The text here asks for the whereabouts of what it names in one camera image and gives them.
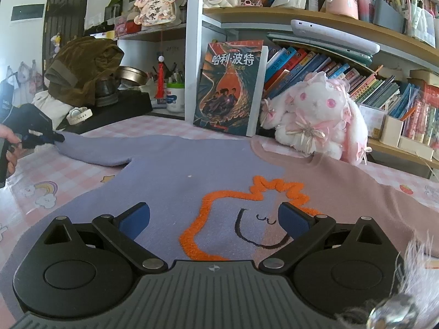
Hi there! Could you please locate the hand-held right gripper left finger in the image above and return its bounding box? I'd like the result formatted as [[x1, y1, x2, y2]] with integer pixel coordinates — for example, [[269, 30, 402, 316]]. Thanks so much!
[[43, 202, 168, 276]]

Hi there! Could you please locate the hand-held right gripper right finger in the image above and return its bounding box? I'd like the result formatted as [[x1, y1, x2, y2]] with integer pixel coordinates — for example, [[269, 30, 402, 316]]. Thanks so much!
[[259, 201, 389, 276]]

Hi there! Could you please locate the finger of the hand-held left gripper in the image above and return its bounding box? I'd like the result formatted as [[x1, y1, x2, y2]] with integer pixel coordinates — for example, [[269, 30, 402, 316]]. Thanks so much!
[[20, 131, 66, 150]]

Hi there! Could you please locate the purple and pink sweater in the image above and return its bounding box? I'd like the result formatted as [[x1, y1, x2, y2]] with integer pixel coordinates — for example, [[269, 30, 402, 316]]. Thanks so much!
[[0, 134, 439, 283]]

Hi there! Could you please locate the person's left hand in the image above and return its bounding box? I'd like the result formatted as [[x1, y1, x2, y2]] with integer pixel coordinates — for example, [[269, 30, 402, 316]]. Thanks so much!
[[0, 125, 18, 176]]

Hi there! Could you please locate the white cloth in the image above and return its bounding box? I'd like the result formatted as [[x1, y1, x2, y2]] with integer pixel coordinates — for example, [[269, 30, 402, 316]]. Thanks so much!
[[32, 91, 71, 129]]

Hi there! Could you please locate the pink checked tablecloth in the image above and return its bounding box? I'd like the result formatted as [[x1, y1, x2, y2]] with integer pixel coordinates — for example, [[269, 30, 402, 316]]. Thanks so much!
[[0, 113, 439, 329]]

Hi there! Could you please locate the white wristwatch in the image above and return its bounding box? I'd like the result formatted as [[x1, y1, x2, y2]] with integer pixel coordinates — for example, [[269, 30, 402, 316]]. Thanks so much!
[[66, 107, 93, 125]]

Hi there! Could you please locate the olive brown cloth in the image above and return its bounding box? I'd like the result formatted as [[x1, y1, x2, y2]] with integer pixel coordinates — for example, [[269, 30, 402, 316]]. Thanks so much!
[[44, 36, 125, 107]]

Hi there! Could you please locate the black stand base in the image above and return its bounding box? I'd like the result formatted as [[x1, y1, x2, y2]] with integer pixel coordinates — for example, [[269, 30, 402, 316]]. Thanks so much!
[[63, 89, 154, 135]]

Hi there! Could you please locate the metal bowl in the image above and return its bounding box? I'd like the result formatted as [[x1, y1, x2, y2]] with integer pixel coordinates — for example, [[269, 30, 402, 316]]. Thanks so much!
[[116, 66, 148, 86]]

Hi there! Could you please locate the white pink plush bunny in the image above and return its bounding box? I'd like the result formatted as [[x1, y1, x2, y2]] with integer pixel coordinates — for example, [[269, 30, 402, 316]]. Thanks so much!
[[260, 71, 373, 166]]

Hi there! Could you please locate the black door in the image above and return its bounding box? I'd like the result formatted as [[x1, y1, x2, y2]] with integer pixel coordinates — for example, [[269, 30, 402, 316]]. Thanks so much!
[[43, 0, 92, 72]]

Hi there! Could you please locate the white cardboard storage box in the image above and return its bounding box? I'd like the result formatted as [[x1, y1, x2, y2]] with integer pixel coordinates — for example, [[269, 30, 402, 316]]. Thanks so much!
[[357, 103, 387, 141]]

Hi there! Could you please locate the white pen cup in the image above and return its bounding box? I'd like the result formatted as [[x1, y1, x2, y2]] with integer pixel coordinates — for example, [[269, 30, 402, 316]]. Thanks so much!
[[166, 82, 186, 113]]

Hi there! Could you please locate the red tassel charm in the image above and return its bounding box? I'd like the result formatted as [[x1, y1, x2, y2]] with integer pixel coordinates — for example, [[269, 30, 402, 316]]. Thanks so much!
[[155, 31, 166, 101]]

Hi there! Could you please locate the beige cardboard storage box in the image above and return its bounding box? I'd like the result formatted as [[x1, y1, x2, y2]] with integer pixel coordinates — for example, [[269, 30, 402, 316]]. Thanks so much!
[[380, 114, 405, 148]]

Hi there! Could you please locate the fluffy white trim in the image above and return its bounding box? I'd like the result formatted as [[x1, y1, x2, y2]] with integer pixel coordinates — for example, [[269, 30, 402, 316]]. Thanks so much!
[[338, 231, 439, 329]]

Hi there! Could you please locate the dark illustrated novel book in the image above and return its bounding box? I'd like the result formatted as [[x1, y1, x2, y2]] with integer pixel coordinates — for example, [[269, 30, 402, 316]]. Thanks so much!
[[193, 40, 269, 137]]

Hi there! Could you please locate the row of colourful books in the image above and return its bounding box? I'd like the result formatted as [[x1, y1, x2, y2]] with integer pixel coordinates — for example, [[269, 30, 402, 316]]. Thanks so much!
[[263, 45, 439, 144]]

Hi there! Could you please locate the paper cat decoration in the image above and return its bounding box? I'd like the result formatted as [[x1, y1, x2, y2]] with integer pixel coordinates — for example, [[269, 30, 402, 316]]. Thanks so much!
[[134, 0, 181, 27]]

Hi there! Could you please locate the white wooden bookshelf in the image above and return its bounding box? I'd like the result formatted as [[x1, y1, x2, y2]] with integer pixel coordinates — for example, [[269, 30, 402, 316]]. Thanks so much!
[[84, 0, 439, 179]]

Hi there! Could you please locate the grey file holder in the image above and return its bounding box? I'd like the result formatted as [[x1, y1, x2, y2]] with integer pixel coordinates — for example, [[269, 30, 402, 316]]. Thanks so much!
[[373, 0, 406, 34]]

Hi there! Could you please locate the dark wall panel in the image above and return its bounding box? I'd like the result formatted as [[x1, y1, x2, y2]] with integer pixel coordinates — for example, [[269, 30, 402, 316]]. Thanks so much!
[[10, 4, 45, 22]]

